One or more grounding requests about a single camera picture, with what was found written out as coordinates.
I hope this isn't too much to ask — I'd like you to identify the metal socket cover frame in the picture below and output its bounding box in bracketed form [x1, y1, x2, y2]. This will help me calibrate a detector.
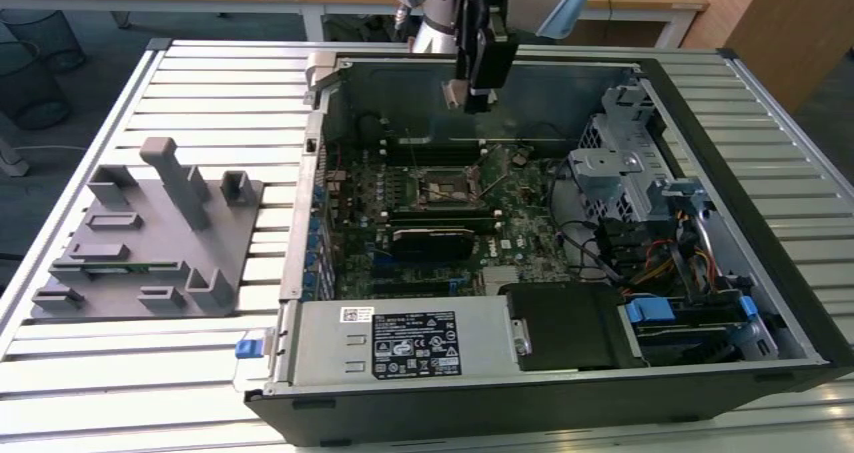
[469, 144, 508, 198]

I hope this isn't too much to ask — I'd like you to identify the CPU socket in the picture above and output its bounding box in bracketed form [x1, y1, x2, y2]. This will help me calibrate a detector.
[413, 165, 489, 212]

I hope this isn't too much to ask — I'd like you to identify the black RAM slot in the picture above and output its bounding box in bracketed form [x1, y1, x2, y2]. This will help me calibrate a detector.
[378, 150, 488, 165]
[385, 209, 504, 223]
[385, 219, 504, 233]
[378, 140, 488, 153]

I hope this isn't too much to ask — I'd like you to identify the silver metal drive cage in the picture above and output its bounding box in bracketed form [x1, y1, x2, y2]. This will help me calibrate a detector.
[566, 85, 676, 224]

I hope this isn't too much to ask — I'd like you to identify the green motherboard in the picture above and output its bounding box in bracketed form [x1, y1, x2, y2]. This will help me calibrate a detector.
[323, 140, 582, 299]

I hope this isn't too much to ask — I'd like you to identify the small black graphics card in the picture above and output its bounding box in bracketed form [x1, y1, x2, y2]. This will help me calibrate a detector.
[392, 226, 478, 263]

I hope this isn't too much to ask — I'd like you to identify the wooden cabinet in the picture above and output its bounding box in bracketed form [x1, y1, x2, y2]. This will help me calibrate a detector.
[680, 0, 854, 114]

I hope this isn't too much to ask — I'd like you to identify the silver chipset heatsink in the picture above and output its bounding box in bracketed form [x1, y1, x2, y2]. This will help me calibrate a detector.
[481, 266, 522, 294]

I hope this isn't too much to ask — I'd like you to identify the hard disk in blue carrier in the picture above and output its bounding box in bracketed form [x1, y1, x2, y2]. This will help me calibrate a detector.
[624, 295, 749, 368]

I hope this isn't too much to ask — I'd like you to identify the silver power supply unit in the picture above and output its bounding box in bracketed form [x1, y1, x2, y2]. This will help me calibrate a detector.
[290, 296, 517, 386]

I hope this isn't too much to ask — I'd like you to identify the grey plastic parts rack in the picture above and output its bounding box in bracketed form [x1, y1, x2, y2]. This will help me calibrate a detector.
[30, 136, 267, 320]

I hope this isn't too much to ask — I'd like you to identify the black mesh waste bin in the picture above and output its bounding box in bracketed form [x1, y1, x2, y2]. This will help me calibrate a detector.
[0, 40, 74, 132]
[0, 9, 89, 73]

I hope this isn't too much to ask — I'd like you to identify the green RAM stick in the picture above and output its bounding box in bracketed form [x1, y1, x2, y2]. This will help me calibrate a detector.
[79, 262, 181, 277]

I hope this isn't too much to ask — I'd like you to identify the black open PC case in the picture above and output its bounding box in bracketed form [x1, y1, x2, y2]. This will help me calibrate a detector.
[233, 47, 854, 447]

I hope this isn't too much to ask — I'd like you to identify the white stand foot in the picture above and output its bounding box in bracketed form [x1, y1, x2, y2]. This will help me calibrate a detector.
[0, 135, 33, 178]

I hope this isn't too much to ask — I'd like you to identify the black cable bundle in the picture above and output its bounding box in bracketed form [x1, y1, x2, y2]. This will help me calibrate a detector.
[597, 217, 653, 280]

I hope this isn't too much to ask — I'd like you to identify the yellow orange wire bundle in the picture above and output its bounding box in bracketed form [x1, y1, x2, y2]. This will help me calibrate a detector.
[624, 257, 716, 287]

